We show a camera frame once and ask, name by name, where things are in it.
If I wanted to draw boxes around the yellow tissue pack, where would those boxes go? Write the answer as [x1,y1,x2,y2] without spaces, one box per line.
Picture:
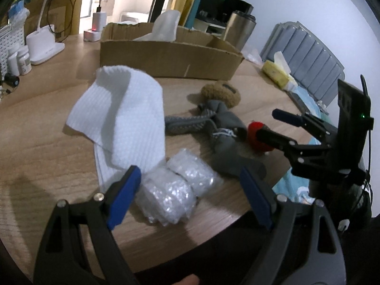
[261,51,294,89]

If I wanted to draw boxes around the pack of cotton swabs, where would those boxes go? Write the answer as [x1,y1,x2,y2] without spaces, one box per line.
[137,168,198,227]

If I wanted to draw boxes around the black television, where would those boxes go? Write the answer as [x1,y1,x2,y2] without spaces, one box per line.
[200,0,255,21]

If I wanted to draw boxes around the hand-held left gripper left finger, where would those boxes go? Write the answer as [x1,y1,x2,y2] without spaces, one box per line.
[33,165,142,285]

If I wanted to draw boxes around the bubble wrap roll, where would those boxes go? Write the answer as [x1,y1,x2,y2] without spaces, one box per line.
[166,148,225,198]

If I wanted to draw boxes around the white paper towel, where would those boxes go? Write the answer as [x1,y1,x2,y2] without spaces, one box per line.
[65,65,167,191]

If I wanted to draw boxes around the white washing machine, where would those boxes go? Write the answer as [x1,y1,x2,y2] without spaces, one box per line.
[120,12,140,24]

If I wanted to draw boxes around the brown cardboard box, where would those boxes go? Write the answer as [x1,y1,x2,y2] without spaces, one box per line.
[99,22,245,81]

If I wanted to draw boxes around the steel tumbler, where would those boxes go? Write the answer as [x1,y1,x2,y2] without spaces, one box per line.
[223,10,256,51]

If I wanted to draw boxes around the clear plastic bag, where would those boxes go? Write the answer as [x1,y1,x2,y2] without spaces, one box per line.
[243,44,264,66]

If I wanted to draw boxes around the white pill bottle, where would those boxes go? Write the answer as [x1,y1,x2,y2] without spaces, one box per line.
[17,46,32,76]
[7,52,20,76]

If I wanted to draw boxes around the grey padded headboard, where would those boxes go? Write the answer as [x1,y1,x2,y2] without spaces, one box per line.
[260,21,346,108]

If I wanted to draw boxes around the white plastic basket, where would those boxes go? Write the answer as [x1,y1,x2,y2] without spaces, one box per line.
[0,24,26,75]

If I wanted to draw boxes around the plain grey sock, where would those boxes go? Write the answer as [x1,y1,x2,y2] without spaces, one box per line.
[197,99,268,182]

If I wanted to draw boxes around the white charger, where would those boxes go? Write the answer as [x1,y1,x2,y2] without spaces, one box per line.
[93,12,107,32]

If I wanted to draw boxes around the brown cardboard sheet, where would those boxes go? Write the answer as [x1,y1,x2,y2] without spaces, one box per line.
[24,0,81,37]

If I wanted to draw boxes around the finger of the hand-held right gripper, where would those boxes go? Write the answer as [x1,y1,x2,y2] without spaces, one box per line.
[272,109,338,139]
[255,128,298,153]

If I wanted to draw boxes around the white television cabinet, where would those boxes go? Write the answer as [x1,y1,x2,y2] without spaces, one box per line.
[193,18,227,34]

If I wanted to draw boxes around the light blue bed sheet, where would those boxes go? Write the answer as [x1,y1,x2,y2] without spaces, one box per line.
[271,85,331,205]

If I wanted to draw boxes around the red plush ball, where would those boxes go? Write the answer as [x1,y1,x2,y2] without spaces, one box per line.
[247,121,275,154]

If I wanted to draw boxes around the blue and white packet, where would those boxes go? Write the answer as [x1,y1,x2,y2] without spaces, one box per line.
[8,1,30,25]

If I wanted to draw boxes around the grey sock with grip dots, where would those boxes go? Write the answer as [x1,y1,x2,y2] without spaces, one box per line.
[165,111,217,137]

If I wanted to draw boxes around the teal curtain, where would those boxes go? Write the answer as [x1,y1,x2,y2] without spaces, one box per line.
[185,0,221,28]

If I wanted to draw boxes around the white power strip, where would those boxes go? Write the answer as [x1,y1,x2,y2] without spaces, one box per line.
[84,29,103,42]

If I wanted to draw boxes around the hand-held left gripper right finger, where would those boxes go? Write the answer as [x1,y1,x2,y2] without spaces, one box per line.
[240,166,347,285]

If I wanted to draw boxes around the brown plush toy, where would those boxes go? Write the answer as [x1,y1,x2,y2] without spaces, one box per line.
[200,81,241,109]

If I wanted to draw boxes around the white tissue paper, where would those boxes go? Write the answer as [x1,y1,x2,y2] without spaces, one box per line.
[133,10,181,43]

